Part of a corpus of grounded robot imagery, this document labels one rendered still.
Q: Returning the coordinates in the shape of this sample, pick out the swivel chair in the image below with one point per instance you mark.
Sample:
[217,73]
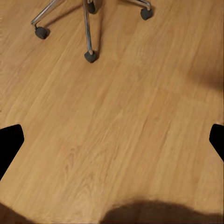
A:
[89,8]

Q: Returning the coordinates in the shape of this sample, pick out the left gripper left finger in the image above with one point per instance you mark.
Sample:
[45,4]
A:
[11,140]

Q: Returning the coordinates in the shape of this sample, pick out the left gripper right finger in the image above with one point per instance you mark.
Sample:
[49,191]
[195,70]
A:
[217,139]

